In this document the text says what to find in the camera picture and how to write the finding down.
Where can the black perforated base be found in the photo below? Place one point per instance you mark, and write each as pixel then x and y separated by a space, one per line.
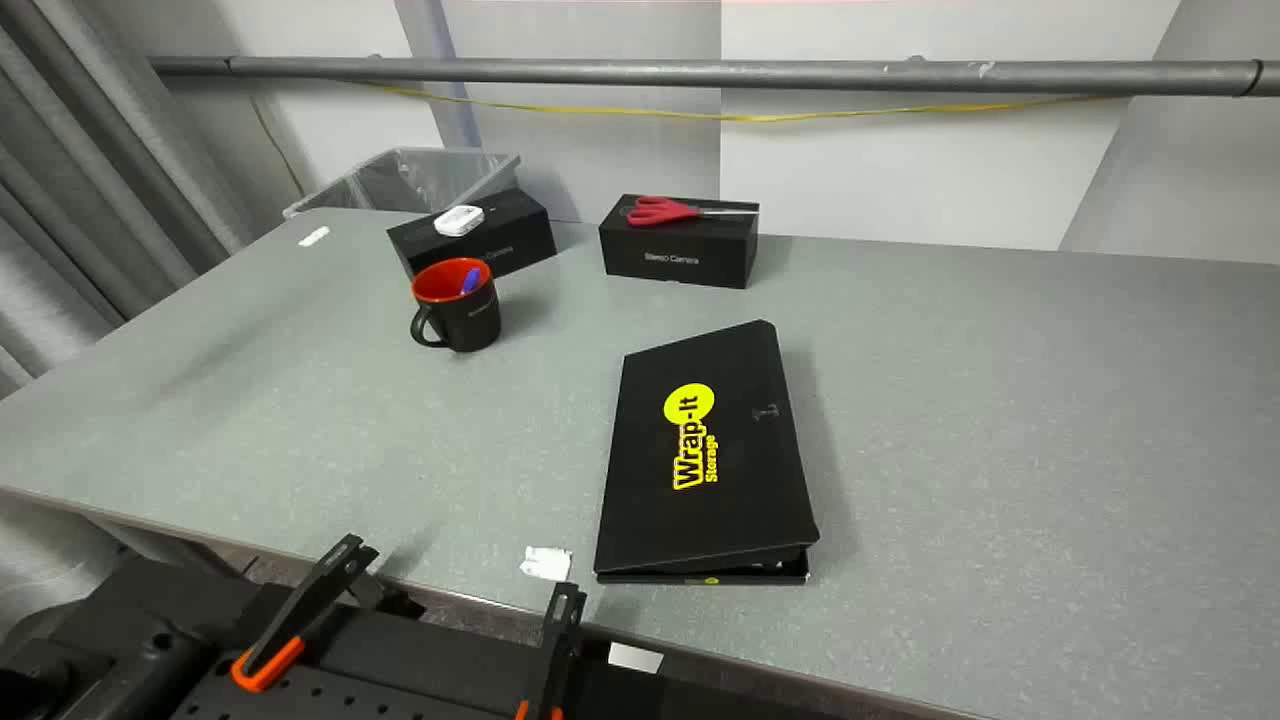
pixel 162 652

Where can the grey metal pipe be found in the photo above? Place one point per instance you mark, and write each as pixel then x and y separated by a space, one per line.
pixel 747 73

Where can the grey curtain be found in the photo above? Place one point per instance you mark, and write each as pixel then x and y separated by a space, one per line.
pixel 81 201

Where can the black mug red inside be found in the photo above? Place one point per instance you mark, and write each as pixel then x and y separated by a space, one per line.
pixel 465 321

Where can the white tape piece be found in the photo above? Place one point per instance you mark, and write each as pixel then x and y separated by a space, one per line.
pixel 547 562
pixel 312 239

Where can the black orange clamp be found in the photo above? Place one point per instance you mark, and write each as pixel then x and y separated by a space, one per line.
pixel 559 652
pixel 303 615

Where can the white small case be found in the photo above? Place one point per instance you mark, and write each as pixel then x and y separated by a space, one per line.
pixel 459 221

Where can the white label sticker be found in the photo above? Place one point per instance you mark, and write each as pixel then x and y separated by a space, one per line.
pixel 634 659

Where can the blue pen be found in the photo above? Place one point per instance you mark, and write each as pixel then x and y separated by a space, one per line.
pixel 470 280

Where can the black case yellow logo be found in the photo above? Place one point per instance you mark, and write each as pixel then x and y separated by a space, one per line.
pixel 706 452

